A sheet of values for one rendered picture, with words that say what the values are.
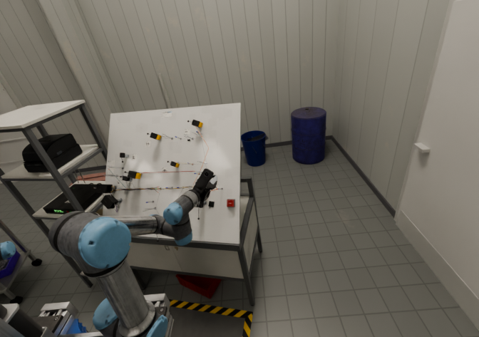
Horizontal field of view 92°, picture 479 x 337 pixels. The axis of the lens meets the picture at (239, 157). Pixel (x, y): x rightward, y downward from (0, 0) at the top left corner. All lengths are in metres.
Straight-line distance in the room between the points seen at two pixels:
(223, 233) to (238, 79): 2.96
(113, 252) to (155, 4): 3.87
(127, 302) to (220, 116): 1.32
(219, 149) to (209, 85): 2.58
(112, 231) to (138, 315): 0.33
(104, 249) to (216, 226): 1.14
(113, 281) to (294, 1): 3.97
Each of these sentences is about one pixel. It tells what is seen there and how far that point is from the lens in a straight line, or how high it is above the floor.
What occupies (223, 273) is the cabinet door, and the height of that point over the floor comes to 0.45.
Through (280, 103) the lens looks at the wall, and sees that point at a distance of 4.31.
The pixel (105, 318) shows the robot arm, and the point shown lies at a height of 1.39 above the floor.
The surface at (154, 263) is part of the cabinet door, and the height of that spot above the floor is 0.49.
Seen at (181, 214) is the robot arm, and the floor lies 1.58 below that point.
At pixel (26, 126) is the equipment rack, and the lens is 1.96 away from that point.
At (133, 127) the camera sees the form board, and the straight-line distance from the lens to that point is 2.15.
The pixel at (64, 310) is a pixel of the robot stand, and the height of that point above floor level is 1.10.
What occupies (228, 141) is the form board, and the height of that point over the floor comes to 1.45.
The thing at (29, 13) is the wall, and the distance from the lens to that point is 5.14.
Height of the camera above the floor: 2.18
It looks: 30 degrees down
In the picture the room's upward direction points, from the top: 10 degrees counter-clockwise
